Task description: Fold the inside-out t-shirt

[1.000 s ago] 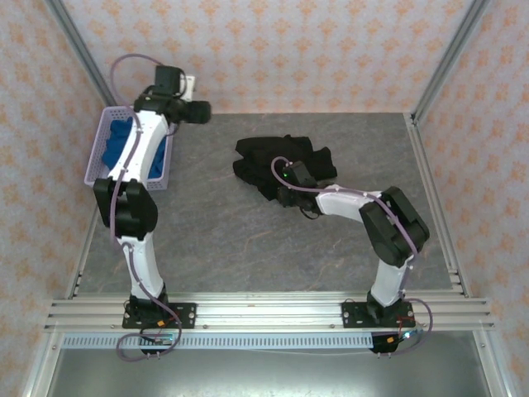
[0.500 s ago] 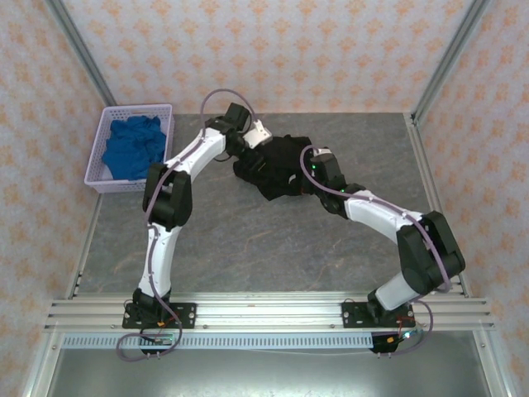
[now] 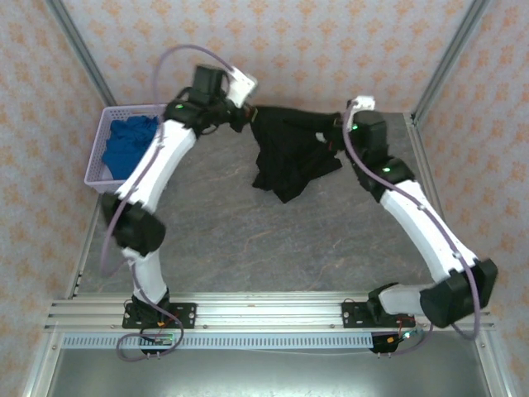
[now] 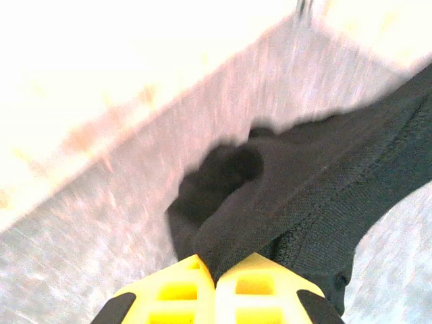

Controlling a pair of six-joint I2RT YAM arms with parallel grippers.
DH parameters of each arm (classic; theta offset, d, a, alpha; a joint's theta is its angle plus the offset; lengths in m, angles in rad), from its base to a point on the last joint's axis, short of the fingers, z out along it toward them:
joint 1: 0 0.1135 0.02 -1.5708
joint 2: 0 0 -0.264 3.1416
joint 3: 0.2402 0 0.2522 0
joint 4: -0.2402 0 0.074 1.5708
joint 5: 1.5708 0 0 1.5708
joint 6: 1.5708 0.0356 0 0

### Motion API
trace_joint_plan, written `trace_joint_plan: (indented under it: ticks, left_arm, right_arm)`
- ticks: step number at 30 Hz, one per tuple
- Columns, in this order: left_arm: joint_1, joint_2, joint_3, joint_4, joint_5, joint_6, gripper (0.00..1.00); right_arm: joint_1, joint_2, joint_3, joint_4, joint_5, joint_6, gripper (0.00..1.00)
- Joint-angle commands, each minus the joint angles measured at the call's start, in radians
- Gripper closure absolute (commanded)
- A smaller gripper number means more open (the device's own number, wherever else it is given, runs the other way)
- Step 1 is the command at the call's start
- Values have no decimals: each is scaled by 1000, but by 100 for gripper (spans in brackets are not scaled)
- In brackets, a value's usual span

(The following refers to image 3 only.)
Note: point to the black t-shirt with floral print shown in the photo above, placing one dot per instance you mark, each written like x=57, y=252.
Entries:
x=289, y=144

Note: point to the steel sheet lower panel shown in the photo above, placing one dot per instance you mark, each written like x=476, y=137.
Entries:
x=268, y=374

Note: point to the small green circuit board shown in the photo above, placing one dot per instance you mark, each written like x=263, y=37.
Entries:
x=159, y=340
x=407, y=335

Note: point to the lavender plastic basket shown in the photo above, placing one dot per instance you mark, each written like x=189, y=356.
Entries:
x=94, y=165

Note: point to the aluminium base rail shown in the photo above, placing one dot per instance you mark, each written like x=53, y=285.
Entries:
x=268, y=310

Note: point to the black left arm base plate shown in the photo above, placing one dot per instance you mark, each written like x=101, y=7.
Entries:
x=186, y=314

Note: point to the aluminium table side rail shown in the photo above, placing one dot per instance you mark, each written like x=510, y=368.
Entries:
x=84, y=252
x=425, y=165

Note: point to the aluminium frame post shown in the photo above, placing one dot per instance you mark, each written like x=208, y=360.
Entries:
x=448, y=58
x=82, y=54

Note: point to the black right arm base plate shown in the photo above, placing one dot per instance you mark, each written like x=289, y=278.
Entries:
x=353, y=314

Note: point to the blue crumpled cloth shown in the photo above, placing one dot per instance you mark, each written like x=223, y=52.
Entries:
x=124, y=144

